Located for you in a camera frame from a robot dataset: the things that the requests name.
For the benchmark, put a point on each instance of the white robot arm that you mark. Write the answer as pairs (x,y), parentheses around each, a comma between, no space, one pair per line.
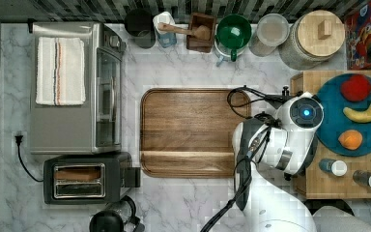
(283,141)

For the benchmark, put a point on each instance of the walnut wooden cutting board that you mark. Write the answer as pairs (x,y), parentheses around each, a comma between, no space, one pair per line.
(187,133)

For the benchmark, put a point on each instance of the blue soap bottle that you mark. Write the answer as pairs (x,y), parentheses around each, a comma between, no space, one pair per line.
(164,38)

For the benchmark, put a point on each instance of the wooden spoon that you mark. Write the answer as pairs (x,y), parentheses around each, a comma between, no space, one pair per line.
(201,32)

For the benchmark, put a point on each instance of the stainless steel toaster oven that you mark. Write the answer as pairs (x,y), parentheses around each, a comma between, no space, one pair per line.
(95,126)

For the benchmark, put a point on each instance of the dark wooden utensil box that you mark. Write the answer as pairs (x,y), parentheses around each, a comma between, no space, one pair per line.
(196,20)

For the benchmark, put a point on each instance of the green cup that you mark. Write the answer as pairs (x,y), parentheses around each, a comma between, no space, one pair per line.
(233,29)

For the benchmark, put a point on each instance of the black two-slot toaster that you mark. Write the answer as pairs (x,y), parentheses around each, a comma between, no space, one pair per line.
(81,179)

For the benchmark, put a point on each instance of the black cylindrical container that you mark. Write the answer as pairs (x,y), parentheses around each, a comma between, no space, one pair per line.
(139,24)

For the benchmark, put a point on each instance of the black coffee maker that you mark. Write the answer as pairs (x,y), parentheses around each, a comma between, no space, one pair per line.
(117,217)

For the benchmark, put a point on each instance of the striped white dish towel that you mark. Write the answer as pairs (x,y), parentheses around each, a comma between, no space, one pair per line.
(61,71)

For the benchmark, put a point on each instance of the canister with wooden lid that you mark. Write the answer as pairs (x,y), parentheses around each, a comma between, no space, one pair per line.
(313,39)

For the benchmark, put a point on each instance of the blue shaker with white cap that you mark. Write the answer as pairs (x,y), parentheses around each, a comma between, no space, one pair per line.
(335,167)

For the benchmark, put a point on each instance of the orange fruit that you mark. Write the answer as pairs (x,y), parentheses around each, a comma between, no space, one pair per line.
(350,139)

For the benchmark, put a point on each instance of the red apple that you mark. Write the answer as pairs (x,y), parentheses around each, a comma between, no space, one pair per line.
(356,89)

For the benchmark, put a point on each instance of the yellow banana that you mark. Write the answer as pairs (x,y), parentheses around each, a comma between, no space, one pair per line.
(358,116)

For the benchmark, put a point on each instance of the teal round plate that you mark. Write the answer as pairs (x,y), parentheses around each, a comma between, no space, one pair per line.
(346,127)

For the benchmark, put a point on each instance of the dark shaker with white cap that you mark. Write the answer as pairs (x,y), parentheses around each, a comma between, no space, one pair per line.
(362,177)

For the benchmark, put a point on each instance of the red cereal box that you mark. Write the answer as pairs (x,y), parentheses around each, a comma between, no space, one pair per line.
(358,38)

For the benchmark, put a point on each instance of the white mug with blue handle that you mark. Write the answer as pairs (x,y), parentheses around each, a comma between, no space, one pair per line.
(226,52)

